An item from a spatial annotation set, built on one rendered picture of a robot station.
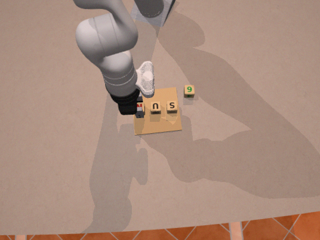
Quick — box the tan flat mat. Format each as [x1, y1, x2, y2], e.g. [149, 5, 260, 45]
[133, 87, 182, 136]

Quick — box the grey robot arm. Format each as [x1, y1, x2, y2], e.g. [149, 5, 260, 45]
[73, 0, 164, 85]

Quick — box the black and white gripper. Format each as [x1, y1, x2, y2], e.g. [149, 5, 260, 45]
[103, 61, 155, 118]

